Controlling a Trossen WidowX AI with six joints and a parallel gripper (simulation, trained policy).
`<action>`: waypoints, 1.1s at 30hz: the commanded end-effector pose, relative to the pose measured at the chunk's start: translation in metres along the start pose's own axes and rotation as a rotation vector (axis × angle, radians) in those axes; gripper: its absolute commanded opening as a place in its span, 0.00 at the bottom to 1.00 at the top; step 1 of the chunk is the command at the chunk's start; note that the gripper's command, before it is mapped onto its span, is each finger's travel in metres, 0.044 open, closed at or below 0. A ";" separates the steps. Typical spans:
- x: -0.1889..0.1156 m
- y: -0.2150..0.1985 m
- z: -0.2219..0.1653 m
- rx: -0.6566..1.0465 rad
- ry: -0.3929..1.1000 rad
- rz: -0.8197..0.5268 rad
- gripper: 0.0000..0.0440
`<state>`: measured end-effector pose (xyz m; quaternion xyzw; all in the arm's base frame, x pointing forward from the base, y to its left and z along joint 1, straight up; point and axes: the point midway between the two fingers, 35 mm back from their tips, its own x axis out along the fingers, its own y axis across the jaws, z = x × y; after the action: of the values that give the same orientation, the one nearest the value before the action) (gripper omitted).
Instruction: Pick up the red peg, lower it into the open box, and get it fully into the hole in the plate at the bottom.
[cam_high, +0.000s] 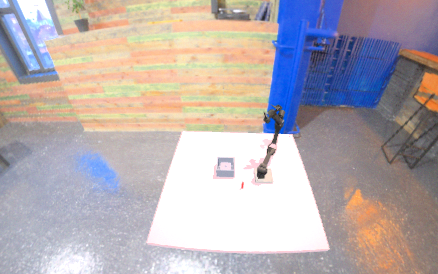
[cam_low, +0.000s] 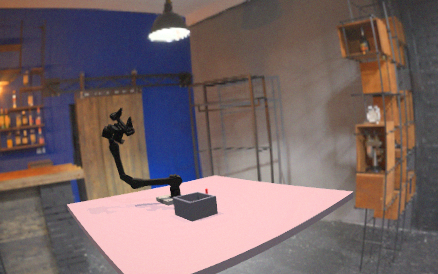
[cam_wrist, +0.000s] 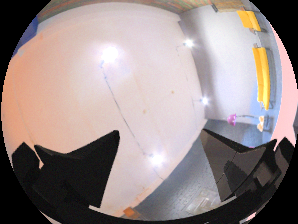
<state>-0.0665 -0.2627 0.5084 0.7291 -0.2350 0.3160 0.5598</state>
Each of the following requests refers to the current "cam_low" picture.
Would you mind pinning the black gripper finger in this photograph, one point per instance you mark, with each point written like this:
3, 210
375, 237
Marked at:
128, 125
118, 114

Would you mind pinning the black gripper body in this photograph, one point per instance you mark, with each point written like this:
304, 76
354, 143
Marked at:
121, 125

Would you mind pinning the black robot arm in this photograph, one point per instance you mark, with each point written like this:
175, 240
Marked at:
174, 180

